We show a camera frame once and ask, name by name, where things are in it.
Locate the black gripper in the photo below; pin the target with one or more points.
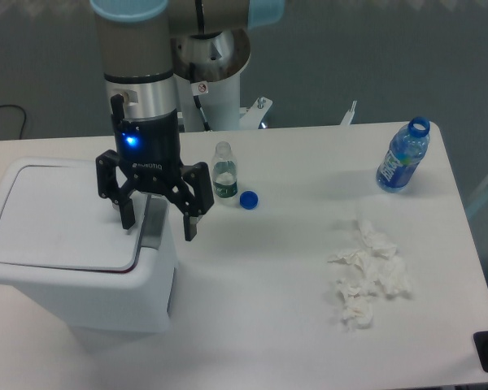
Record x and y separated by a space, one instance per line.
148 153

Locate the white trash can lid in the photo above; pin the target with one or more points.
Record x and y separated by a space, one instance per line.
52 216

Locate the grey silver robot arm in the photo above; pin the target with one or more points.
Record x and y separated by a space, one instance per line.
165 64

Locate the blue bottle cap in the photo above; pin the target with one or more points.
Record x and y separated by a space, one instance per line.
249 200

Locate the white trash can body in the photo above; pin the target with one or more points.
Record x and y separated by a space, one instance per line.
135 300

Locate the clear green-label bottle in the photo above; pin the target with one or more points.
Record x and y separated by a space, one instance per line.
224 174

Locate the crumpled white tissue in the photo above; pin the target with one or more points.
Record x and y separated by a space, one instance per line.
382 272

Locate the blue drink bottle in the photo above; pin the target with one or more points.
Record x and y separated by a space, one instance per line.
406 150

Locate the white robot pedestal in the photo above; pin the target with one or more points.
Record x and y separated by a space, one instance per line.
205 106

